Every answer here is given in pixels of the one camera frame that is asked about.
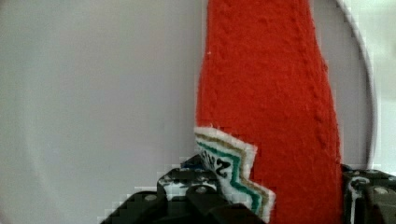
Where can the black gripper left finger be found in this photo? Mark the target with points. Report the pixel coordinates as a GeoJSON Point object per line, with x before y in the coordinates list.
{"type": "Point", "coordinates": [189, 194]}

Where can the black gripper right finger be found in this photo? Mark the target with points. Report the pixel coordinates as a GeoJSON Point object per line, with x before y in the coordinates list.
{"type": "Point", "coordinates": [369, 197]}

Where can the red plush ketchup bottle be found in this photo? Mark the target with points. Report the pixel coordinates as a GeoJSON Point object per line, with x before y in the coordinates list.
{"type": "Point", "coordinates": [265, 119]}

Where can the grey round plate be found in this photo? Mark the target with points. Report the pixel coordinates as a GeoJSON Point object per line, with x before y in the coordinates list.
{"type": "Point", "coordinates": [99, 99]}

